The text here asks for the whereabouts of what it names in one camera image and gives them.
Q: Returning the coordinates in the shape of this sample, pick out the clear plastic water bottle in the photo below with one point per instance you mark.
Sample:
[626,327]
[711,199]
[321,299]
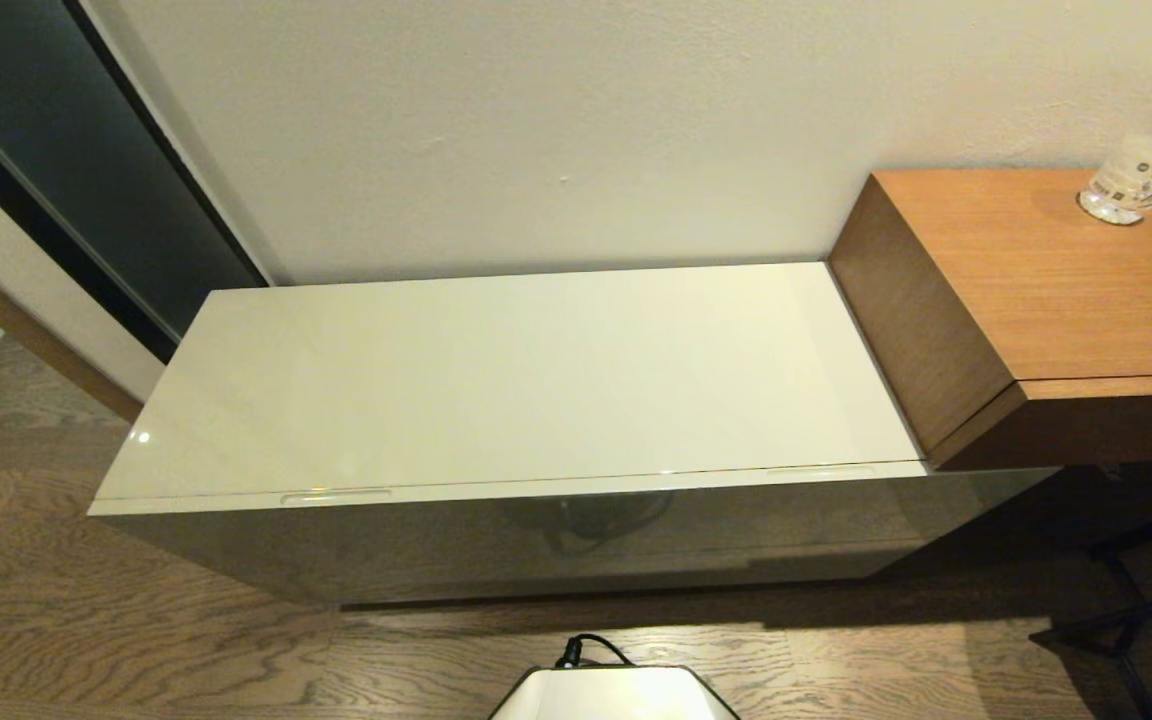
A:
[1136,170]

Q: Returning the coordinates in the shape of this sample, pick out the brown wooden desk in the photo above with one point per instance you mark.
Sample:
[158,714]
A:
[1066,290]

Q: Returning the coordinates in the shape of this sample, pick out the dark glass door panel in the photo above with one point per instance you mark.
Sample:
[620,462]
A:
[66,140]

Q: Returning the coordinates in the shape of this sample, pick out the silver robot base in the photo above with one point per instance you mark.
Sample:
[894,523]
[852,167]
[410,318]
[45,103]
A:
[616,695]

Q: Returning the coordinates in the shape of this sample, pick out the wooden wall trim strip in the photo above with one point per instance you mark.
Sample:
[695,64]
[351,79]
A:
[36,330]

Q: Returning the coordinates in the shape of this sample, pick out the white glossy low cabinet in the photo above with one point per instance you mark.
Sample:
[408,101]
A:
[496,370]

